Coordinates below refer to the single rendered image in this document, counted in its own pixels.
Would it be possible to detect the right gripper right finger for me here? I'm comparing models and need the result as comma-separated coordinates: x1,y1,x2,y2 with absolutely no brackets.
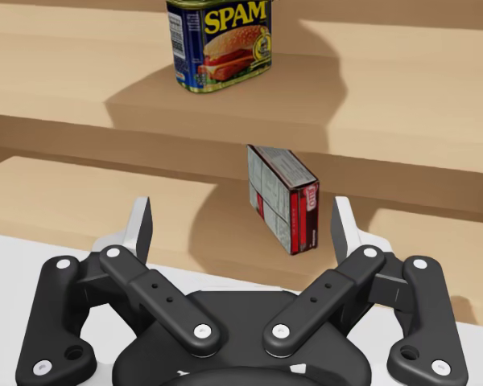
262,195,469,384

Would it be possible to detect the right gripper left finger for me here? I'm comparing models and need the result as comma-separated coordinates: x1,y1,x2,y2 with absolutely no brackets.
14,195,223,384

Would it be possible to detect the red and white carton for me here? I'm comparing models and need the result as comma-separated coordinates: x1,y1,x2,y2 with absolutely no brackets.
246,144,320,257

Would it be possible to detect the pale wooden shelf unit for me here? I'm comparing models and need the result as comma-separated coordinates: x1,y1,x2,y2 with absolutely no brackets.
0,0,483,333

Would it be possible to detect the green and blue rectangular can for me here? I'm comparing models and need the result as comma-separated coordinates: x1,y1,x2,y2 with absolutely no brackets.
165,0,276,95

